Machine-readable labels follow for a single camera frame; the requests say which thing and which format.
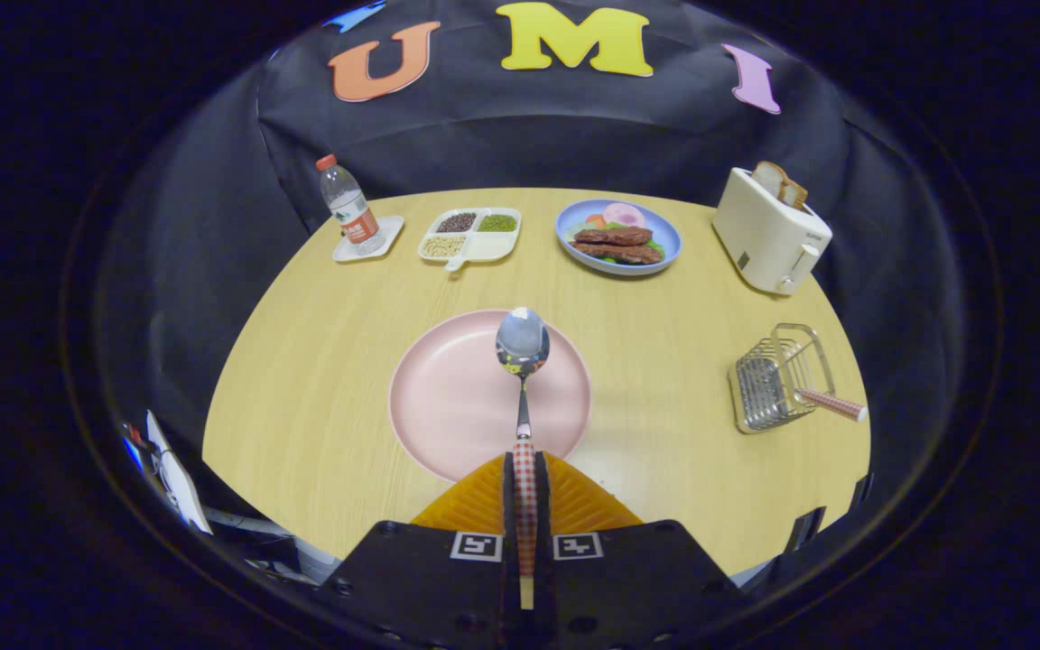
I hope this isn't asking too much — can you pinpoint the fork with red checked handle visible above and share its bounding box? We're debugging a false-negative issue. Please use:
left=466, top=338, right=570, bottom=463
left=791, top=386, right=868, bottom=423

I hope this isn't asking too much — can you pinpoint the white square coaster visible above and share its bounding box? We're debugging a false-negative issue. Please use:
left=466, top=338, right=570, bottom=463
left=332, top=215, right=405, bottom=264

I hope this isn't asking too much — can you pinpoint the blue round plate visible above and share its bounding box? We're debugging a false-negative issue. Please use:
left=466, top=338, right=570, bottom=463
left=556, top=199, right=683, bottom=276

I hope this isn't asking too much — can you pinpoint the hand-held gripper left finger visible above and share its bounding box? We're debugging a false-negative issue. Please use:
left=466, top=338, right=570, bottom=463
left=317, top=451, right=521, bottom=649

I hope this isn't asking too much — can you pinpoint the spoon with red checked handle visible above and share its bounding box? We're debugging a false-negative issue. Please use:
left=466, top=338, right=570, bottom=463
left=495, top=307, right=552, bottom=610

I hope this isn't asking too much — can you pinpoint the white divided bean tray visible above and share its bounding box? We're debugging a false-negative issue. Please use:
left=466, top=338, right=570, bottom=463
left=418, top=208, right=523, bottom=272

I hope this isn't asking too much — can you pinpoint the green lettuce leaf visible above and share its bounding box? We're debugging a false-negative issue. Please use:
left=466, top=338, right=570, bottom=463
left=565, top=217, right=667, bottom=265

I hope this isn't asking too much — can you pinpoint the brown grilled meat strip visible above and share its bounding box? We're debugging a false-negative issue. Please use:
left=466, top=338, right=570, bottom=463
left=579, top=242, right=665, bottom=265
left=574, top=226, right=654, bottom=246

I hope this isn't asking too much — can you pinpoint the white toaster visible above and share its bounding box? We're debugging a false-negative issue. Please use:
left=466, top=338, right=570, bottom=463
left=712, top=167, right=834, bottom=296

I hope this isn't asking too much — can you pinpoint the pink round plate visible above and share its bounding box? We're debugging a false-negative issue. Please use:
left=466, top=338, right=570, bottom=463
left=389, top=310, right=593, bottom=482

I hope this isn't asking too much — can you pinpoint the clear water bottle red cap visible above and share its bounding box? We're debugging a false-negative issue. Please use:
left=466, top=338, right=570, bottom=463
left=316, top=153, right=385, bottom=254

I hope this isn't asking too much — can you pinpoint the metal wire basket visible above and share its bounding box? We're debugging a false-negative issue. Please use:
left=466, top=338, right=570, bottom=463
left=728, top=322, right=837, bottom=436

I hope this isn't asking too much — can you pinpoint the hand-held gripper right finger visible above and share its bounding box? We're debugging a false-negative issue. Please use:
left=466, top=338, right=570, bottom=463
left=535, top=451, right=745, bottom=649

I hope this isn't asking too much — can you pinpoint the white flat panel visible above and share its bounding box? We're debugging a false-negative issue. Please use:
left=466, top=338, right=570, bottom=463
left=145, top=411, right=214, bottom=535

